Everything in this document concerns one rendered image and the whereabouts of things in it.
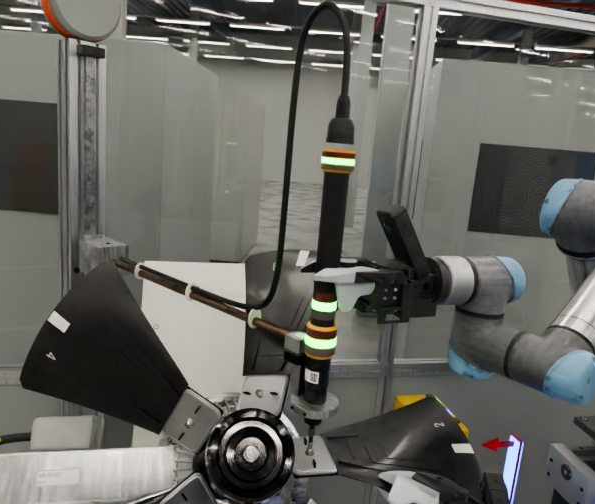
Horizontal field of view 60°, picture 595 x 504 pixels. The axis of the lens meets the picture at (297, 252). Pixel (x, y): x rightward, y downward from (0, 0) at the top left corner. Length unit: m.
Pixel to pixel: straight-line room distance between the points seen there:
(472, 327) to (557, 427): 1.24
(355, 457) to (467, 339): 0.25
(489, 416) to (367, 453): 1.10
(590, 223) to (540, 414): 1.03
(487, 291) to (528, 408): 1.16
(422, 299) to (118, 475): 0.53
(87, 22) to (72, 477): 0.87
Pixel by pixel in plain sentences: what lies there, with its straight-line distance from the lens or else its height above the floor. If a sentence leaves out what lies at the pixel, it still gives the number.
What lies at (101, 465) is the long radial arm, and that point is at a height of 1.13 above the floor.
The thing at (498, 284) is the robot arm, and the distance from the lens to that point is 0.84.
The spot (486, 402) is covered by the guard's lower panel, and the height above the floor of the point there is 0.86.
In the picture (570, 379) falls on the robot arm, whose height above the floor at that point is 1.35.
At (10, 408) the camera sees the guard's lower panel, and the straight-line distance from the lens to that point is 1.60.
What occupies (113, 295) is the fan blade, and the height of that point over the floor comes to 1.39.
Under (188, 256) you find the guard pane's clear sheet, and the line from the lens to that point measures 1.41.
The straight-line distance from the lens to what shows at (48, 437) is 0.95.
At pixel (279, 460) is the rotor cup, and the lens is 0.75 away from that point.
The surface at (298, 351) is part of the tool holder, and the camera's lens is 0.75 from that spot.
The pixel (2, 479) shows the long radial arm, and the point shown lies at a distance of 0.92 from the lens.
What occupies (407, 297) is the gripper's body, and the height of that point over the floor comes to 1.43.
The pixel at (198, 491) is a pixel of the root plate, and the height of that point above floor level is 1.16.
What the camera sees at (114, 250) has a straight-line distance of 1.16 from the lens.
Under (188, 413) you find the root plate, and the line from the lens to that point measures 0.79.
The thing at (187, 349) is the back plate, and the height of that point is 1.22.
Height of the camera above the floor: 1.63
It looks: 12 degrees down
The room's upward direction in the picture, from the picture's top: 5 degrees clockwise
